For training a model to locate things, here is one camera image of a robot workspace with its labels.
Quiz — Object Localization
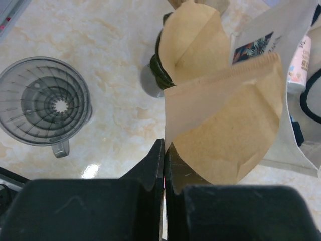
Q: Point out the olive green coffee dripper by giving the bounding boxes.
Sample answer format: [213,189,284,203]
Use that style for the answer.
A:
[149,12,178,90]

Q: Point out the pink wrapped paper roll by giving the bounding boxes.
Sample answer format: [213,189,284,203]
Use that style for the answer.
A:
[287,35,311,94]

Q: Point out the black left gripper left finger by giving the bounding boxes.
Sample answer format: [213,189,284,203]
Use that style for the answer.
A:
[1,139,165,240]

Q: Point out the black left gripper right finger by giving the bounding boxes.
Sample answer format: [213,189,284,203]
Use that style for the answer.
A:
[164,145,318,240]

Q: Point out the grey glass server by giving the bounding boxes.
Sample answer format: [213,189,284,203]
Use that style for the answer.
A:
[140,65,165,98]

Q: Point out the cream floral canvas tote bag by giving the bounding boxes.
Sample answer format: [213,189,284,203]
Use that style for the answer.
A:
[229,0,320,177]

